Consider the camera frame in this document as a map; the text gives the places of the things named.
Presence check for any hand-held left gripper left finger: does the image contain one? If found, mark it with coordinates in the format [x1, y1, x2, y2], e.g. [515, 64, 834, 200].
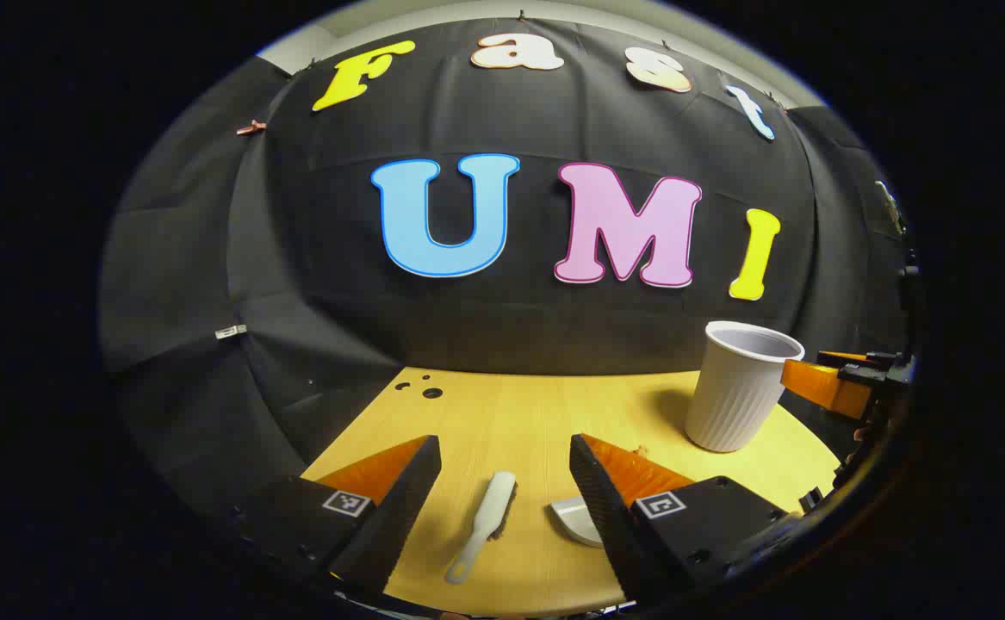
[235, 435, 443, 599]

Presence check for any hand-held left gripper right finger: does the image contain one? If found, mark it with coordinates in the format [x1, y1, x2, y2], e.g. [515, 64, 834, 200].
[569, 433, 804, 604]

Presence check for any white dustpan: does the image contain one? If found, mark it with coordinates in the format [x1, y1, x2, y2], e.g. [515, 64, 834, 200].
[550, 497, 605, 549]

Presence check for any small white broom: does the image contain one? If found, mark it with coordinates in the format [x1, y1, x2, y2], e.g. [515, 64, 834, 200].
[444, 471, 518, 586]

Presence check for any wooden desktop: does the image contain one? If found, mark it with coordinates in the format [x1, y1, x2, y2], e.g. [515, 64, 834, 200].
[300, 368, 843, 617]

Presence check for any black backdrop cloth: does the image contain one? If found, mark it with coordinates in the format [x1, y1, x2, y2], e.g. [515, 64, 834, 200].
[97, 17, 921, 535]

